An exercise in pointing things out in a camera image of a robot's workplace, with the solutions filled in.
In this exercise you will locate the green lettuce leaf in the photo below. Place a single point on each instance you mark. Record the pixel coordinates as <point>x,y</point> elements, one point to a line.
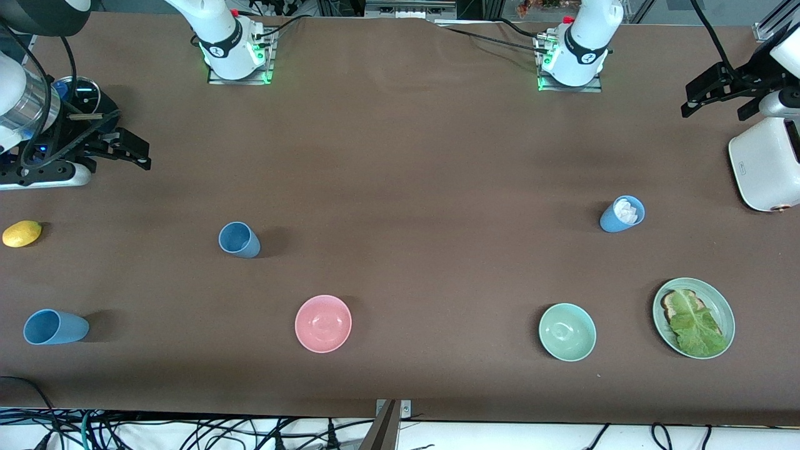
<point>697,328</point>

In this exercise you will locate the yellow lemon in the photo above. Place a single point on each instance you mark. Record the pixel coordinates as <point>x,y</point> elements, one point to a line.
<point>22,234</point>

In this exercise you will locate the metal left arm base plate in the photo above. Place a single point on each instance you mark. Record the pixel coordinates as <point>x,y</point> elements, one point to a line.
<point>569,89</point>

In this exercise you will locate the mint green bowl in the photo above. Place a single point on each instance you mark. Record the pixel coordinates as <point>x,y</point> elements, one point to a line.
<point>567,332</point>

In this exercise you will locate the toasted bread slice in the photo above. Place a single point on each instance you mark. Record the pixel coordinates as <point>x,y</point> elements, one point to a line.
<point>670,306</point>

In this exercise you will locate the pink bowl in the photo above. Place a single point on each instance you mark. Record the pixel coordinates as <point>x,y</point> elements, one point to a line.
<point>323,324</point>

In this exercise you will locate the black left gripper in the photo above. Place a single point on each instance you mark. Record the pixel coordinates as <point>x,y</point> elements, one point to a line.
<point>760,67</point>

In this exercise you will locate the glass lid with blue knob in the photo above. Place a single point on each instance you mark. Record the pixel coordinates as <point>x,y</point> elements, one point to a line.
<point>87,97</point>

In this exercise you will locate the grey metal frame box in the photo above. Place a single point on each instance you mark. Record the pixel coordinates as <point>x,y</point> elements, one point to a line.
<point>409,9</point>

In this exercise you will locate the dark camera pole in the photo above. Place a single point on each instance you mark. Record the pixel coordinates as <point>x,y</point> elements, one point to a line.
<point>382,434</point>

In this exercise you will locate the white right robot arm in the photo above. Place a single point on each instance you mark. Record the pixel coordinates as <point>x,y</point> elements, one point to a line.
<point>222,37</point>

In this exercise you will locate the white toaster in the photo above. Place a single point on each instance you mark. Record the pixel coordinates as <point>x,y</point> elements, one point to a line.
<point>762,169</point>

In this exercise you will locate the white paper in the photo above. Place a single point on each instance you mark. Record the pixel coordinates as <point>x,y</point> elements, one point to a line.
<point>626,211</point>

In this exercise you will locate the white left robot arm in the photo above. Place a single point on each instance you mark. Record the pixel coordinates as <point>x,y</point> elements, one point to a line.
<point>584,37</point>

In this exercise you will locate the aluminium frame rail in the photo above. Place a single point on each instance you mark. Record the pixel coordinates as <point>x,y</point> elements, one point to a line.
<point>772,25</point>

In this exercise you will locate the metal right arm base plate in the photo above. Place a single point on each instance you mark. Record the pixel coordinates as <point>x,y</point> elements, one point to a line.
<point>240,81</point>

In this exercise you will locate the blue cup with paper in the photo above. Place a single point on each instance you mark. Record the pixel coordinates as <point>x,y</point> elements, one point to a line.
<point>609,222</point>

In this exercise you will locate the silver metal bracket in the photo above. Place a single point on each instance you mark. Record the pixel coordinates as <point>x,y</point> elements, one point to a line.
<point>406,409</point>

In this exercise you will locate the dark blue saucepan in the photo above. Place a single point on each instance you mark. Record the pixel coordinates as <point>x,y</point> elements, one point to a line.
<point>107,106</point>

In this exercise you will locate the mint green plate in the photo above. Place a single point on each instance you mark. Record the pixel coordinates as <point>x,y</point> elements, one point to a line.
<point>722,309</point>

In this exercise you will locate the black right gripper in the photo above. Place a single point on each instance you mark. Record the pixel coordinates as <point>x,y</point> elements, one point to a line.
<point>92,123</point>

